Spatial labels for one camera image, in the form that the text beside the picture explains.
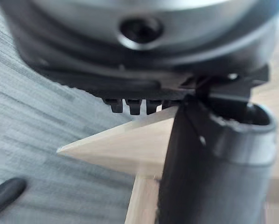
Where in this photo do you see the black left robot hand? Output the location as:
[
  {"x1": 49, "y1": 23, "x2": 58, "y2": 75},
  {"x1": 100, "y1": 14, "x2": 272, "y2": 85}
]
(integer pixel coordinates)
[{"x1": 0, "y1": 0, "x2": 279, "y2": 224}]

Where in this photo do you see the dark left robot foot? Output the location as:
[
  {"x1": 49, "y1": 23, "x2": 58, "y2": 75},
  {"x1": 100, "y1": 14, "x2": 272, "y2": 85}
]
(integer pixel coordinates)
[{"x1": 0, "y1": 177, "x2": 27, "y2": 216}]

